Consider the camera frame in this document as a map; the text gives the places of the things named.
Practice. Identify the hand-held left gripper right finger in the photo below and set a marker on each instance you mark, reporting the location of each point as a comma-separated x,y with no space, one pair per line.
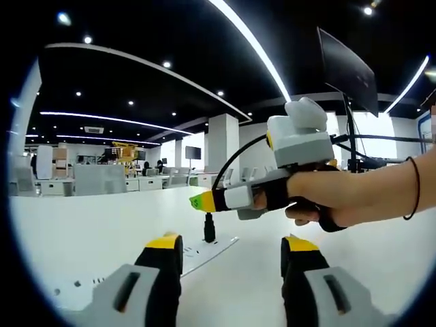
303,282

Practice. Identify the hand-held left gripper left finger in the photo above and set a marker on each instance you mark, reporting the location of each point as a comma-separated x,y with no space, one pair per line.
156,282

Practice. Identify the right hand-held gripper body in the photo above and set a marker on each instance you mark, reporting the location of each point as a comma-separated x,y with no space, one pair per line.
299,143

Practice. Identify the white desk USB port panel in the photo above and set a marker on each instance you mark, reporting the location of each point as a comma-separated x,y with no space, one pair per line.
204,253

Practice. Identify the white desk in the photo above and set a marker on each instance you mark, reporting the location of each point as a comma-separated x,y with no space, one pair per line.
85,231

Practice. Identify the grey desk partition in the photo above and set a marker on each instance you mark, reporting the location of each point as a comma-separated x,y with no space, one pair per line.
98,180

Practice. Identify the person's right hand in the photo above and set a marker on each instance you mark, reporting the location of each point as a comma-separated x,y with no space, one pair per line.
316,194

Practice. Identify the black screen on stand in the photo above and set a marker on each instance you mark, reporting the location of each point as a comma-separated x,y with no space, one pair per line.
193,152

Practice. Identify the large black hanging monitor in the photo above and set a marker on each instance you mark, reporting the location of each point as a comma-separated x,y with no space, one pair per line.
347,71

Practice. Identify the yellow machine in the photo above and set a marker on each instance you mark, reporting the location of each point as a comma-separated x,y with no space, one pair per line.
126,155

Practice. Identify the long curved ceiling light strip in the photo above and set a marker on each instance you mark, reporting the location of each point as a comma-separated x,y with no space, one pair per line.
259,51

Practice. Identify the black wrist band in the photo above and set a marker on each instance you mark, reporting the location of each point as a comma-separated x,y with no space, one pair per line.
416,184

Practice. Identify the ceiling air vent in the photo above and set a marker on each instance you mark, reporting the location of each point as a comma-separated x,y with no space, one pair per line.
94,129

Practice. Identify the white cabinet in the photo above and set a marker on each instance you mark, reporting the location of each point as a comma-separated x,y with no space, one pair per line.
44,163

